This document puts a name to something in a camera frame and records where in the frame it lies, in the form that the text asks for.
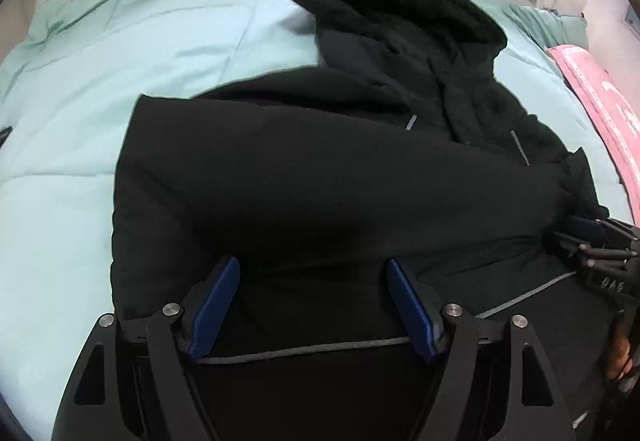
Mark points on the light green quilt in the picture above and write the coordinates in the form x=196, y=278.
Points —
x=100, y=71

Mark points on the person's right hand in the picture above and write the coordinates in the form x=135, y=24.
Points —
x=620, y=351

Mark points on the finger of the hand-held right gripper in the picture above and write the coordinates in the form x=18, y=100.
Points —
x=575, y=246
x=587, y=227

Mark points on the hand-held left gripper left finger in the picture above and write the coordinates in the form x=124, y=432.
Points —
x=215, y=311

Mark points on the black hooded jacket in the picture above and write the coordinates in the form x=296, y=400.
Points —
x=300, y=171

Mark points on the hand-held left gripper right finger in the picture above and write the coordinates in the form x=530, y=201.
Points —
x=412, y=311

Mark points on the pink pillow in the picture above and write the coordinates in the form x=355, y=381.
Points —
x=600, y=96

